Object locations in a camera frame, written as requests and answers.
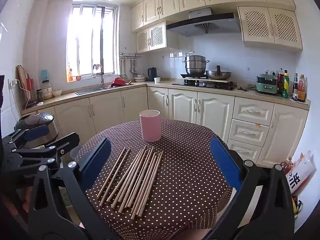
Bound wall utensil rail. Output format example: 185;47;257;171
119;52;142;60

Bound steel wok with lid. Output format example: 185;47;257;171
205;65;232;80

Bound metal kitchen faucet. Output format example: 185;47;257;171
92;64;105;89

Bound amber sauce bottle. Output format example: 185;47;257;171
297;74;307;102

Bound hanging metal spatula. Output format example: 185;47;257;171
129;59;138;77

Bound black gas stove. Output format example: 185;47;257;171
171;79;237;91

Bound cream cabinet drawer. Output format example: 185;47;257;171
226;139;263;163
229;119;270;147
232;96;275;127

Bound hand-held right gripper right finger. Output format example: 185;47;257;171
209;136;294;240

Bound pink utensil cup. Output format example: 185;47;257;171
139;109;162;142

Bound black silver rice cooker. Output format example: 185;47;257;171
14;112;60;149

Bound large cream lattice door cabinet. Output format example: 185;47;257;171
237;6;303;53

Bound group of wooden chopsticks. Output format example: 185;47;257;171
96;145;164;219

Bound red plastic basin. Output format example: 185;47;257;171
111;77;126;88

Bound cooking oil bottle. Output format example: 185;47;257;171
280;157;293;175

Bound steel steamer pot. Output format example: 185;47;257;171
182;52;210;75

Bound brown polka dot tablecloth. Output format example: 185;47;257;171
75;119;240;240

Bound wooden cutting board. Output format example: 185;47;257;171
17;65;29;92

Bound white charging cable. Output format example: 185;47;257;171
15;80;34;109

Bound white rice bag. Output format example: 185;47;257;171
285;152;316;195

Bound yellow packet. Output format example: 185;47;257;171
291;196;304;218

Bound black range hood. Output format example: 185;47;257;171
166;7;242;37

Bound kitchen window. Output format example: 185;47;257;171
66;3;118;83

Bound dark sauce bottle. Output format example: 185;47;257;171
292;73;299;101

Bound large glass jar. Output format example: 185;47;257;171
41;79;53;100

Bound steel kitchen sink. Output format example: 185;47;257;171
74;84;118;95

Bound red seasoning bottle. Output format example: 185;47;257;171
277;68;284;94

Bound small cream lattice door cabinet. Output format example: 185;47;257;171
136;21;179;54

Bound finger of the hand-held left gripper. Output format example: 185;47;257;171
2;124;50;153
11;132;80;172

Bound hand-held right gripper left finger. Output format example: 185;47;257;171
28;138;118;240

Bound cream base cabinets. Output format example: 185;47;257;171
21;81;310;168

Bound green electric cooker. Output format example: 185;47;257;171
255;73;279;96

